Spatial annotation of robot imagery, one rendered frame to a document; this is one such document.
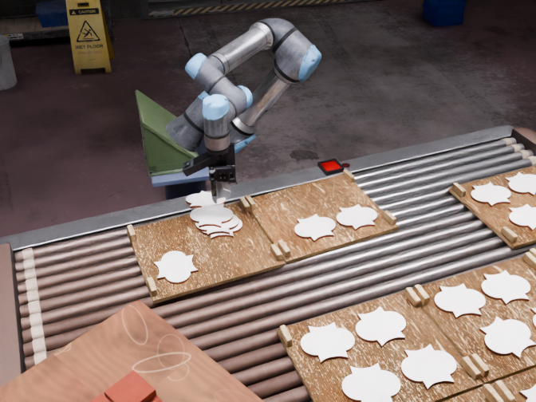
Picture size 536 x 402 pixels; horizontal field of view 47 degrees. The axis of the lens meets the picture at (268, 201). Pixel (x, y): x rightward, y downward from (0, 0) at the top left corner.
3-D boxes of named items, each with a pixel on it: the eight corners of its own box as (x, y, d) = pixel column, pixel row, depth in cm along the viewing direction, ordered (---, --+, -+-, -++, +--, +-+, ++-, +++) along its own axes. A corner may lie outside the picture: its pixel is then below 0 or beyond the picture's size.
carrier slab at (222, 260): (127, 233, 201) (126, 229, 200) (243, 204, 214) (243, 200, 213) (153, 304, 175) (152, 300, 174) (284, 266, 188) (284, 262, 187)
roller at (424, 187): (20, 290, 186) (16, 278, 183) (533, 163, 244) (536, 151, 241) (21, 301, 182) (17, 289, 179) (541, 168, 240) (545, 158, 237)
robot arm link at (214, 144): (204, 139, 178) (203, 126, 184) (205, 153, 180) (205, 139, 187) (230, 139, 178) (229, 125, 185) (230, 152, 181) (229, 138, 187)
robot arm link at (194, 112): (191, 108, 243) (213, 84, 239) (214, 132, 243) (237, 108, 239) (181, 110, 231) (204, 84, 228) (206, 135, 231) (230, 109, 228)
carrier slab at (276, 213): (243, 203, 214) (242, 199, 213) (344, 176, 228) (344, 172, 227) (286, 265, 188) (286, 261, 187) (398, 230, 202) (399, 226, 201)
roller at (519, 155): (19, 280, 189) (15, 268, 186) (524, 156, 247) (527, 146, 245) (20, 290, 186) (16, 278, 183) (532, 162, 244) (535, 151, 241)
